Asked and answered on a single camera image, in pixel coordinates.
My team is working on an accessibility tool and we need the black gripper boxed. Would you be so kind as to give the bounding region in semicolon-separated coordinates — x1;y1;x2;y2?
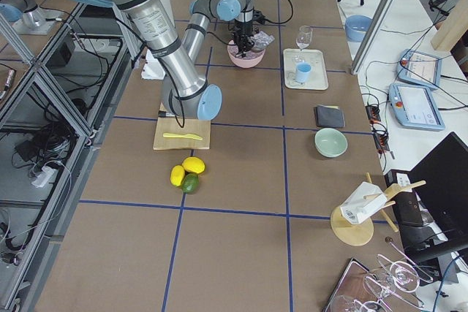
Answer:
230;12;265;58

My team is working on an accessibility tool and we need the steel ice scoop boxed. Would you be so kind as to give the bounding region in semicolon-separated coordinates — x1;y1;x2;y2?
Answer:
252;31;275;53

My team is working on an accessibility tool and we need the pink bowl of ice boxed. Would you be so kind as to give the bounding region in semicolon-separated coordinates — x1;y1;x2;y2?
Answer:
227;40;266;69

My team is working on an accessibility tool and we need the light blue plastic cup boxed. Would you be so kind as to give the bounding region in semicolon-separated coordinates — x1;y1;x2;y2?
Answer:
294;62;312;84

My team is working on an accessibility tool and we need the clear wine glass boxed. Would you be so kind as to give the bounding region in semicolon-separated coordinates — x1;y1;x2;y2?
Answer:
293;26;313;64

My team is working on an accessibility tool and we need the cream bear serving tray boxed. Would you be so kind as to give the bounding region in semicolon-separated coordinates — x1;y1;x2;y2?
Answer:
283;48;328;91

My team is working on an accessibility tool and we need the wooden cutting board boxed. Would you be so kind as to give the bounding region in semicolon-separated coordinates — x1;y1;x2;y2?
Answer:
153;104;211;151

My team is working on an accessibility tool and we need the yellow plastic knife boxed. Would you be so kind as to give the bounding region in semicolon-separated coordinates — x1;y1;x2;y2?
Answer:
162;132;203;141

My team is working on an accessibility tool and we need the blue bowl with fork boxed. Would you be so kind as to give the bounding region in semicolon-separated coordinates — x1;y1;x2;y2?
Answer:
344;15;372;42

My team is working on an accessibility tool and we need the green ceramic bowl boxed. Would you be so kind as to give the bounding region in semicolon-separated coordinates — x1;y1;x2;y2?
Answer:
314;128;348;158

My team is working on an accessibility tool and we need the yellow lemon upper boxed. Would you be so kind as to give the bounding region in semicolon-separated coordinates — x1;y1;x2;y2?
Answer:
182;156;205;174

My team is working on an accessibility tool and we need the yellow lemon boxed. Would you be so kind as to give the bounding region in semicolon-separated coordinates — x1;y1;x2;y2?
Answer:
182;156;205;174
170;164;186;187

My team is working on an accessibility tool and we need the yellow lemon lower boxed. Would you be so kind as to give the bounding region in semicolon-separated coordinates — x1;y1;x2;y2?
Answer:
170;164;186;187

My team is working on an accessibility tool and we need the blue teach pendant far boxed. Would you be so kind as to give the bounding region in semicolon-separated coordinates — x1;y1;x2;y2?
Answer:
397;49;442;90

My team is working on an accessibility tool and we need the blue teach pendant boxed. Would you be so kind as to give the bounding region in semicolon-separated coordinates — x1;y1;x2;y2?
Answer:
397;49;442;90
388;83;445;131

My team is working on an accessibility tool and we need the blue teach pendant near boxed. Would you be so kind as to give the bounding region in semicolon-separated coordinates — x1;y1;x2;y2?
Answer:
388;83;445;131

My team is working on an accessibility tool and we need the white carton on stand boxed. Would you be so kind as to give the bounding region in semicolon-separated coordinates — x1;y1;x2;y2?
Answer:
339;182;387;225

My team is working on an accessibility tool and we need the wooden mug tree stand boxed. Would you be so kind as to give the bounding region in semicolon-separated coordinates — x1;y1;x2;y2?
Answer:
331;172;426;246

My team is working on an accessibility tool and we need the hanging wine glass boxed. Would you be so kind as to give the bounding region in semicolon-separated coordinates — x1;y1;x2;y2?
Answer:
377;237;434;293

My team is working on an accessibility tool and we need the aluminium frame post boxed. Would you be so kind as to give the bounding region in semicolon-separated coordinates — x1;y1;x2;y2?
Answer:
350;0;394;75

